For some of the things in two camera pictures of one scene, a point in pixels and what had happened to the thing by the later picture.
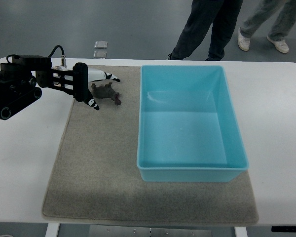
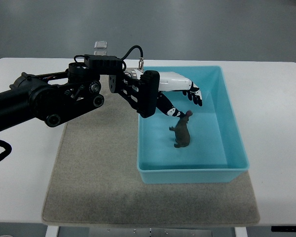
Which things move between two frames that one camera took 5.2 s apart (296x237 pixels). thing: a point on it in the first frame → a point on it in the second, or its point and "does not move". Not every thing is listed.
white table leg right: (240, 231) does not move
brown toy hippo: (106, 91) → (182, 131)
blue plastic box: (187, 130) does not move
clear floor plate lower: (100, 54) does not move
